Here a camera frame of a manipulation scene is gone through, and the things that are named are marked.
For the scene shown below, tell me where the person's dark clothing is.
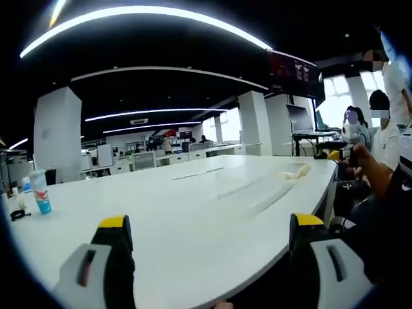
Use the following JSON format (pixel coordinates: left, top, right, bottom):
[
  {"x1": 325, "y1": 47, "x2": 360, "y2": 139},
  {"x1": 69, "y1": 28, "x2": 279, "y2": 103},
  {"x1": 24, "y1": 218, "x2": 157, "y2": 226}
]
[{"x1": 333, "y1": 162, "x2": 412, "y2": 287}]

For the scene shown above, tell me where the black laptop stand table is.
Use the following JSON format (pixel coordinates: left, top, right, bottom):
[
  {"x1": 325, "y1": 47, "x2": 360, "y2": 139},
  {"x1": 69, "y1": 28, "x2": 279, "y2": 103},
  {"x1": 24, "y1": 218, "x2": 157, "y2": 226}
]
[{"x1": 291, "y1": 131, "x2": 339, "y2": 158}]

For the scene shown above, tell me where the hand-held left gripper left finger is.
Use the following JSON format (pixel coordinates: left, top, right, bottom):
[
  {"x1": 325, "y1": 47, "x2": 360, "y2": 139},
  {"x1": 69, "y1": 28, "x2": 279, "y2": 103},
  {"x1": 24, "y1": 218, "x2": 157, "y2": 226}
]
[{"x1": 53, "y1": 214, "x2": 136, "y2": 309}]

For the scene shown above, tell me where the open laptop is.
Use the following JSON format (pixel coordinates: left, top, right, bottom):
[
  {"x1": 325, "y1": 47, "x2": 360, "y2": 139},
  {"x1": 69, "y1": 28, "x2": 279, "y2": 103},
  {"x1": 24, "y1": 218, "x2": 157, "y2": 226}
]
[{"x1": 285, "y1": 103, "x2": 335, "y2": 135}]

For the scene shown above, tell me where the person's right hand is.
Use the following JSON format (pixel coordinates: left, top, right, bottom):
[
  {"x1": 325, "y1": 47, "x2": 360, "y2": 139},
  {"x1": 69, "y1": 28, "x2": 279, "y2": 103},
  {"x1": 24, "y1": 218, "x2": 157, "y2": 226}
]
[{"x1": 348, "y1": 142, "x2": 371, "y2": 173}]

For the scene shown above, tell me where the small black clip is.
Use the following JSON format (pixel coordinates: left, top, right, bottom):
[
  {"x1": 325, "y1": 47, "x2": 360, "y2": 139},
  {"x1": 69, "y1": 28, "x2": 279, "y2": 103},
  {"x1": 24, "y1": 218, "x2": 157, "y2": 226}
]
[{"x1": 10, "y1": 209, "x2": 32, "y2": 222}]

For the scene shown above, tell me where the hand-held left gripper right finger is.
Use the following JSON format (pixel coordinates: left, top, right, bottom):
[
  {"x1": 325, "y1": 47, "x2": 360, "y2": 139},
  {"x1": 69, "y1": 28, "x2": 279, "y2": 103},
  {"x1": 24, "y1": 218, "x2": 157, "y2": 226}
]
[{"x1": 288, "y1": 212, "x2": 375, "y2": 309}]

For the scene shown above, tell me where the black cup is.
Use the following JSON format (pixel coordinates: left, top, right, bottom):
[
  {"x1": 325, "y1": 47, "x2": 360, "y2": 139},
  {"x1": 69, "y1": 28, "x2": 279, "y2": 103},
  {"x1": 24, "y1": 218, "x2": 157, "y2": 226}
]
[{"x1": 44, "y1": 166, "x2": 58, "y2": 187}]

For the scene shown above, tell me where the white office chair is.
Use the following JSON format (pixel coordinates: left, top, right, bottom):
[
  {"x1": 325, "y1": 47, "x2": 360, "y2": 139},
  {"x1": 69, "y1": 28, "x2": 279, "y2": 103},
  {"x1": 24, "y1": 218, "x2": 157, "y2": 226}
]
[{"x1": 131, "y1": 151, "x2": 158, "y2": 171}]

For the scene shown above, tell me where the long ceiling light strip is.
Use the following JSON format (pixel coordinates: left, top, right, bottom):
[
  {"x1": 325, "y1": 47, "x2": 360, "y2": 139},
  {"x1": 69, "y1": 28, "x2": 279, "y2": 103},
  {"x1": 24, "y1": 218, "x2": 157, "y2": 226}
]
[{"x1": 19, "y1": 5, "x2": 274, "y2": 59}]

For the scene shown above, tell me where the hanging dark display screen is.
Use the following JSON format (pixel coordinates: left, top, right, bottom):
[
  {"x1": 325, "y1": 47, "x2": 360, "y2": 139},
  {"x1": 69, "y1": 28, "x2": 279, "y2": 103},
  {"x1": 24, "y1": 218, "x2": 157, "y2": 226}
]
[{"x1": 266, "y1": 49, "x2": 326, "y2": 101}]

